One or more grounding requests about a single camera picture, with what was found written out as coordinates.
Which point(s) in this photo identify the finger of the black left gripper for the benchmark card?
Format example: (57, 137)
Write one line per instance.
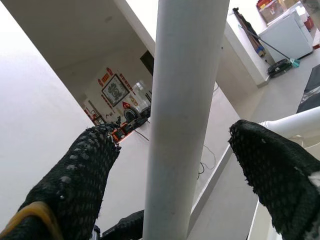
(127, 228)

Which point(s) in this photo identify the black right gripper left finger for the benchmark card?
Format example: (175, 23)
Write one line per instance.
(75, 180)

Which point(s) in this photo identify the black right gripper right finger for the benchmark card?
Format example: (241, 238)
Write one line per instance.
(275, 175)

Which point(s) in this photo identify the white plastic table leg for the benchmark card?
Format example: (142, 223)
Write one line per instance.
(180, 100)
(295, 122)

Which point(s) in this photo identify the tan rubber band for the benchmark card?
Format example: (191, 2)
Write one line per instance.
(32, 206)

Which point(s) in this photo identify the orange black tool case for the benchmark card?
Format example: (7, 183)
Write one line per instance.
(118, 135)

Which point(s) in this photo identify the black white round disc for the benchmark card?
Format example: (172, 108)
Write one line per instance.
(132, 115)

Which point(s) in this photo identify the black power strip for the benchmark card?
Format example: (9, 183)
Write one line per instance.
(142, 121)

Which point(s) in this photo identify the red diamond paper sign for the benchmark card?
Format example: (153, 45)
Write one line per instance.
(125, 105)

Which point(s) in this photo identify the black tablecloth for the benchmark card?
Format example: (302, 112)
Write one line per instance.
(311, 90)

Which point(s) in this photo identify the framed calligraphy picture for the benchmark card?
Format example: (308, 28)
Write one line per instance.
(115, 90)

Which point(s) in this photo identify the red paper couplet strip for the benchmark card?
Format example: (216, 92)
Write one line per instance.
(127, 84)

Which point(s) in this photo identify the mop with teal head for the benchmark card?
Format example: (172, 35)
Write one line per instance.
(294, 63)

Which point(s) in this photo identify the brown stick bundle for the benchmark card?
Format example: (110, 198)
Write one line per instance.
(257, 46)

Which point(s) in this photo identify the white chest freezer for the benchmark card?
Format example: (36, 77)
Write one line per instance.
(287, 37)

